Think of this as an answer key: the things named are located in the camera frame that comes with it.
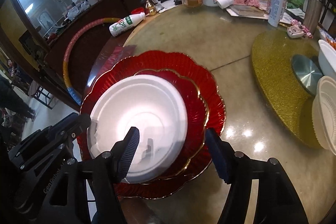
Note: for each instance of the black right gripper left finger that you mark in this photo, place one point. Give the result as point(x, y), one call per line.
point(107, 170)

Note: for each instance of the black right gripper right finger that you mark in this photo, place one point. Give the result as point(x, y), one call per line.
point(277, 199)

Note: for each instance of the large white foam plate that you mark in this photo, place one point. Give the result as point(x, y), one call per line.
point(107, 125)

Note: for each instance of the white foam bowl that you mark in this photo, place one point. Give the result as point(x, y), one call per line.
point(327, 59)

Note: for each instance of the red gold scalloped plate small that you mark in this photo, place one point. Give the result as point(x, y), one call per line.
point(194, 108)

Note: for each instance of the beige pulp bowl with tab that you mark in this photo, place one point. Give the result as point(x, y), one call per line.
point(323, 113)

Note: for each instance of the silver metal turntable disc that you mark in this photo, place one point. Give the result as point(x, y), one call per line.
point(307, 73)

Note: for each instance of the red gold scalloped plate large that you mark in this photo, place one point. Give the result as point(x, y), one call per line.
point(185, 66)

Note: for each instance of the small white green bottle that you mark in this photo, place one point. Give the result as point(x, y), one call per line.
point(126, 23)

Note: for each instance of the gold glitter turntable mat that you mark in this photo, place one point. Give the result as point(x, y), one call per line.
point(271, 55)

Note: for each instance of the car key fob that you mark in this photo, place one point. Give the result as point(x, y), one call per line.
point(295, 32)

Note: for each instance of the stainless steel thermos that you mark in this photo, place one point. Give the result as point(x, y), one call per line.
point(312, 14)

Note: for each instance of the pink cloth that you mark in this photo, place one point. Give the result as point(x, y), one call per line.
point(252, 3)

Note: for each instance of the white cup lying down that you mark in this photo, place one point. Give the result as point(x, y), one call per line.
point(223, 4)

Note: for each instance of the white blue tube package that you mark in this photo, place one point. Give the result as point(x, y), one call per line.
point(275, 12)

